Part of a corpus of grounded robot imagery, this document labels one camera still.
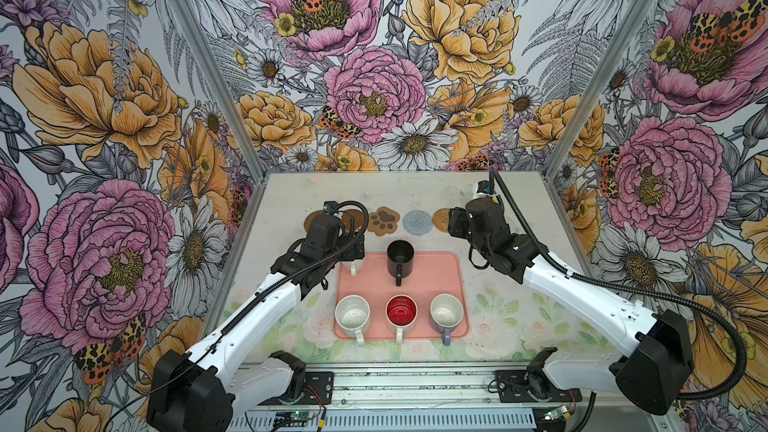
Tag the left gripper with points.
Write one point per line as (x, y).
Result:
(351, 255)

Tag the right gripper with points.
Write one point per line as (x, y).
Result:
(457, 220)

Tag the woven rattan round coaster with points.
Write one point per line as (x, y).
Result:
(441, 219)

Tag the grey round felt coaster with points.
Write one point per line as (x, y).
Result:
(417, 222)

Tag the dark brown round coaster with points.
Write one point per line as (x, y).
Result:
(353, 221)

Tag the brown paw shaped coaster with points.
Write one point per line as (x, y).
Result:
(383, 221)

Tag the black mug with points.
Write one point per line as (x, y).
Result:
(400, 260)

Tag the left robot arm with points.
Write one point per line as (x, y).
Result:
(204, 388)

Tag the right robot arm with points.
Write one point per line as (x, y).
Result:
(652, 357)

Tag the white lavender mug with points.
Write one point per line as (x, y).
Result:
(446, 313)

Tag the red inside mug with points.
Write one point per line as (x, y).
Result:
(401, 314)

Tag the left circuit board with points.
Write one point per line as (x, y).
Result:
(294, 419)

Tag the circuit board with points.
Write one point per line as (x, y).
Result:
(559, 413)
(294, 419)

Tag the right circuit board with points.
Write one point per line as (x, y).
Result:
(559, 413)

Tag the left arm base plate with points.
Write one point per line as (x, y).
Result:
(318, 387)

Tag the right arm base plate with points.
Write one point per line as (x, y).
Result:
(521, 386)

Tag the aluminium front rail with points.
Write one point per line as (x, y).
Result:
(378, 386)

